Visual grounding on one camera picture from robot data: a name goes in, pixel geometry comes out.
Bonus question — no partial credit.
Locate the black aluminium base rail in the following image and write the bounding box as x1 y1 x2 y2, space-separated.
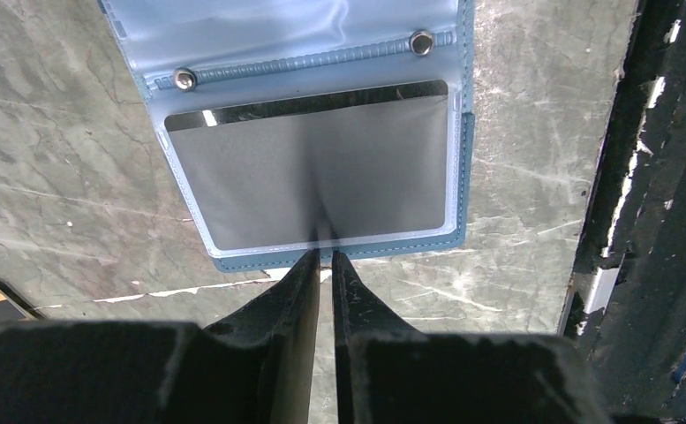
560 1 686 423

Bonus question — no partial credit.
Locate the single black VIP card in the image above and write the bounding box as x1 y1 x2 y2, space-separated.
164 80 450 252

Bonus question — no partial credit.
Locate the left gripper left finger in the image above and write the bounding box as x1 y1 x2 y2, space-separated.
0 250 320 423

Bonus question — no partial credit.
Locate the blue card holder wallet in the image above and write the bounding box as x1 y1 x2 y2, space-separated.
99 1 475 272

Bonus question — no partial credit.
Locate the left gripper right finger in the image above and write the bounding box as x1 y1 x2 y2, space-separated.
331 252 611 423

